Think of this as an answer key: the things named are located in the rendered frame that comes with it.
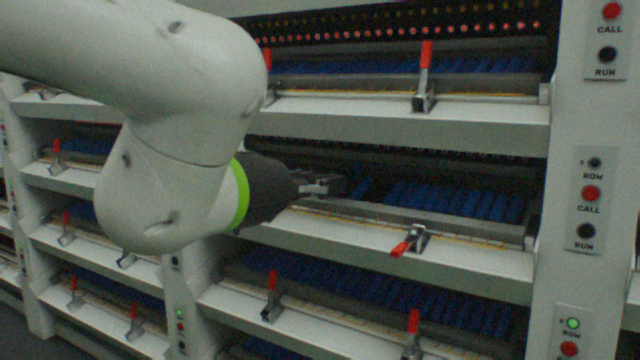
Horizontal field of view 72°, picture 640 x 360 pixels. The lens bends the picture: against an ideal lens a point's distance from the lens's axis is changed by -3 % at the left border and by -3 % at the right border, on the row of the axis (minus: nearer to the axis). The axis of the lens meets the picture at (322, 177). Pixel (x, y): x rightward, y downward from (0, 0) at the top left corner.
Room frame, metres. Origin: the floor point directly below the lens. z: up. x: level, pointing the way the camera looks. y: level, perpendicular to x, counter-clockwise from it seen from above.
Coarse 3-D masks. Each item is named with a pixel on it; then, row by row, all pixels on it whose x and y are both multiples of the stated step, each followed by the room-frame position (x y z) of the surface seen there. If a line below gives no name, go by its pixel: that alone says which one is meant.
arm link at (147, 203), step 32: (128, 160) 0.37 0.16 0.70; (160, 160) 0.36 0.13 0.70; (96, 192) 0.39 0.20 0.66; (128, 192) 0.37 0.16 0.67; (160, 192) 0.37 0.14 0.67; (192, 192) 0.38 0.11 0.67; (224, 192) 0.44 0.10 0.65; (128, 224) 0.37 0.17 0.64; (160, 224) 0.38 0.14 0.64; (192, 224) 0.39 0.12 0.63; (224, 224) 0.45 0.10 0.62
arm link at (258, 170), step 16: (240, 144) 0.52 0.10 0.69; (240, 160) 0.49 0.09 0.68; (256, 160) 0.51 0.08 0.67; (256, 176) 0.49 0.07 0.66; (272, 176) 0.51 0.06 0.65; (256, 192) 0.48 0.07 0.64; (272, 192) 0.50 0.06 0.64; (256, 208) 0.48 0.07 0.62; (272, 208) 0.51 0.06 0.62; (240, 224) 0.47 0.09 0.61; (256, 224) 0.51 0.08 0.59
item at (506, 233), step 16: (320, 208) 0.72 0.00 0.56; (336, 208) 0.70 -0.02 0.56; (352, 208) 0.68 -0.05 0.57; (368, 208) 0.67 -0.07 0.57; (384, 208) 0.66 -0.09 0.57; (400, 208) 0.65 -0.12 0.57; (368, 224) 0.65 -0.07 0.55; (432, 224) 0.61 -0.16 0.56; (448, 224) 0.60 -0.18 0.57; (464, 224) 0.59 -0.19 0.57; (480, 224) 0.58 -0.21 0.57; (496, 224) 0.58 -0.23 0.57; (448, 240) 0.59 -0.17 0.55; (496, 240) 0.57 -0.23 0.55; (512, 240) 0.56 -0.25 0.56
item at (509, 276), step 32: (384, 160) 0.79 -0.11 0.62; (416, 160) 0.75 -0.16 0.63; (448, 160) 0.72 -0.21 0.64; (288, 224) 0.71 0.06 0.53; (320, 224) 0.69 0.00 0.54; (352, 224) 0.68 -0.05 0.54; (320, 256) 0.68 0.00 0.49; (352, 256) 0.64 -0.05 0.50; (384, 256) 0.61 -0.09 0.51; (416, 256) 0.58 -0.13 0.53; (448, 256) 0.57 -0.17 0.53; (480, 256) 0.56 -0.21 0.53; (512, 256) 0.54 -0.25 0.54; (480, 288) 0.54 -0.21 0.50; (512, 288) 0.52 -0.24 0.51
